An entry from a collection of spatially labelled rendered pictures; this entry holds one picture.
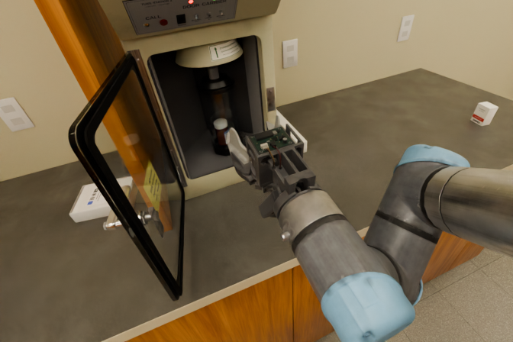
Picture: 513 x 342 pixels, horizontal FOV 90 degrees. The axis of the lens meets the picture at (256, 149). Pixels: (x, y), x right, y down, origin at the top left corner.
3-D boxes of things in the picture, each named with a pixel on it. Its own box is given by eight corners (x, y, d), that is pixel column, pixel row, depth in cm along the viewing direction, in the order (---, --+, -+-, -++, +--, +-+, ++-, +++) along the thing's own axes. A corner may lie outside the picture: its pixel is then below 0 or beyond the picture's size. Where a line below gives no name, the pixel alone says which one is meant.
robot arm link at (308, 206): (340, 239, 34) (285, 262, 32) (322, 212, 37) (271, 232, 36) (351, 204, 29) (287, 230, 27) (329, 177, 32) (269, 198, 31)
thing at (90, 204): (88, 193, 84) (82, 185, 82) (138, 183, 86) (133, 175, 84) (75, 223, 75) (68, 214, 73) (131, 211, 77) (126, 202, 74)
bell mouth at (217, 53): (172, 53, 72) (166, 32, 68) (231, 41, 76) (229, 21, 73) (180, 73, 58) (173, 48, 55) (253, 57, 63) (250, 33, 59)
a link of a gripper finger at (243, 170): (245, 142, 46) (278, 168, 40) (246, 150, 47) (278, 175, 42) (223, 155, 44) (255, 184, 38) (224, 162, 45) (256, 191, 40)
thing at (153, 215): (166, 227, 45) (156, 205, 41) (165, 237, 43) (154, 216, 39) (155, 229, 44) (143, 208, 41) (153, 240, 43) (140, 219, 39)
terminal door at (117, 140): (184, 191, 74) (130, 50, 50) (179, 304, 50) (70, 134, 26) (182, 192, 74) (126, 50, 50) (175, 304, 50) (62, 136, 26)
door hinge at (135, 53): (179, 188, 75) (125, 51, 51) (188, 185, 75) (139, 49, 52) (179, 191, 74) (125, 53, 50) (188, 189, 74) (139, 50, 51)
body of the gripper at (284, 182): (287, 120, 40) (331, 172, 31) (286, 159, 46) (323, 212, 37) (240, 133, 38) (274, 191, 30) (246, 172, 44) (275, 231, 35)
